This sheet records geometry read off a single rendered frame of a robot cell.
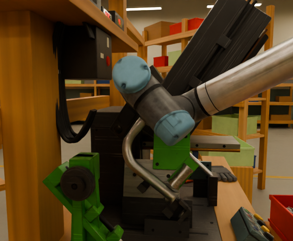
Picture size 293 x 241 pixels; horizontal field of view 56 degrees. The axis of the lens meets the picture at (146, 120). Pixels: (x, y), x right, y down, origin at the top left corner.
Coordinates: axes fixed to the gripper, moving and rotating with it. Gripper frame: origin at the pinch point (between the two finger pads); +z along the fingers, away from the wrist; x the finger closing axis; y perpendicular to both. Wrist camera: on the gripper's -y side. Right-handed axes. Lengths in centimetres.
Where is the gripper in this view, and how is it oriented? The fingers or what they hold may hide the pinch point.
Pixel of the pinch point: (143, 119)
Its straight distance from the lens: 87.3
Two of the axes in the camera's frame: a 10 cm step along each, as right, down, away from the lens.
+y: 6.8, -7.3, 0.9
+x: -7.3, -6.5, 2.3
